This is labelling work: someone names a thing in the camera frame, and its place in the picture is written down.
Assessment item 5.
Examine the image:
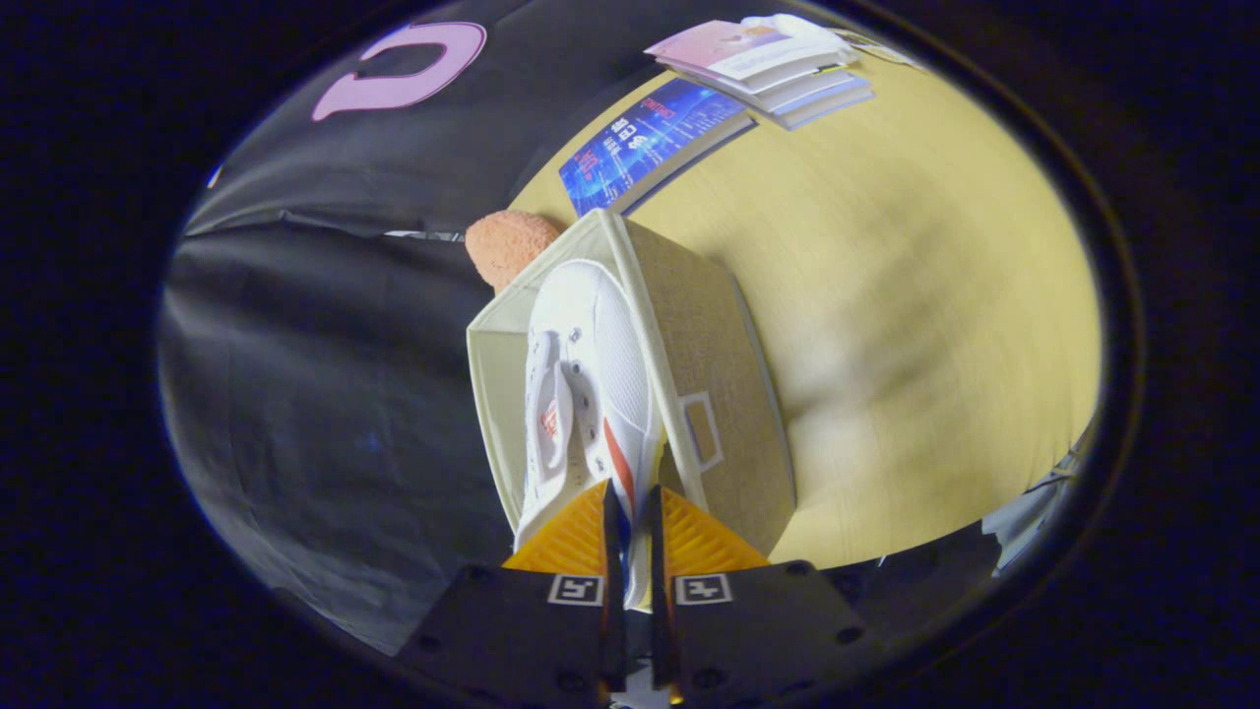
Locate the pink cover book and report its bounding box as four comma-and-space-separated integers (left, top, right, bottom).
645, 20, 857, 95

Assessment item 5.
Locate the pale grey cloth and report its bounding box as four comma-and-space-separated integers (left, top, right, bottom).
984, 423, 1096, 577

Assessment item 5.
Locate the white printed packet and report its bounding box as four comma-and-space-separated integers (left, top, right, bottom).
842, 28, 926, 72

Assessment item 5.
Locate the pale blue cover book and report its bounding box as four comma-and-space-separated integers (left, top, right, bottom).
778, 84, 876, 132

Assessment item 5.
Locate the white canvas shoe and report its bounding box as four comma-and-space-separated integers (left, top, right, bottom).
514, 259, 662, 612

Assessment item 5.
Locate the white thick book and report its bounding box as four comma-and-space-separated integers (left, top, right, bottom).
748, 64, 867, 114

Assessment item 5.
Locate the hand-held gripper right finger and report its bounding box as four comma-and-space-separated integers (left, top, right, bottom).
648, 483, 869, 707

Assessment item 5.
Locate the orange fluffy ball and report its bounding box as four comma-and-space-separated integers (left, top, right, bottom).
465, 210, 567, 291

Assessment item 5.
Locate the beige fabric storage box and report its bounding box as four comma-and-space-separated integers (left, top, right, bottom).
466, 209, 796, 557

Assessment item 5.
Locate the white fluffy ball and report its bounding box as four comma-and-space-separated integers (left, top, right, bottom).
740, 12, 848, 40

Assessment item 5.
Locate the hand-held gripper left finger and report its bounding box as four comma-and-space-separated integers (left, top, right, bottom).
392, 480, 630, 708

